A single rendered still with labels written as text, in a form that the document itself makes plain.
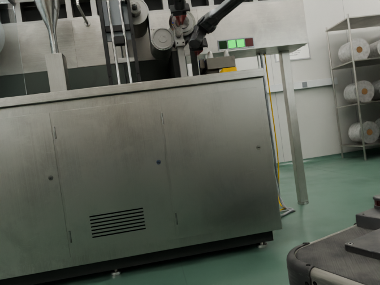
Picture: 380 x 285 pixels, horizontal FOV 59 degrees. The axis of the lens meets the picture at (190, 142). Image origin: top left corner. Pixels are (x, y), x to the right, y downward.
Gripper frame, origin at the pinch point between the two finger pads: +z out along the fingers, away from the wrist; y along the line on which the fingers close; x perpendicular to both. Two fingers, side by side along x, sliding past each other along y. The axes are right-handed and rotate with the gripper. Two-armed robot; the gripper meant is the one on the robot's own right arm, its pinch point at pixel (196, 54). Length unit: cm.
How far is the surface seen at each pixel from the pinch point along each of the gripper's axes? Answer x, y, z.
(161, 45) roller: 4.7, -19.3, -4.8
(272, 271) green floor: -118, 12, 9
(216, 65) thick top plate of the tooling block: -10.3, 9.3, -1.2
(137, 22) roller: 17.0, -30.9, -11.2
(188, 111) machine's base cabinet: -43.0, -12.9, -8.9
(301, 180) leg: -55, 74, 84
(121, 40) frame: -1.6, -40.2, -16.8
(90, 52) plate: 28, -62, 19
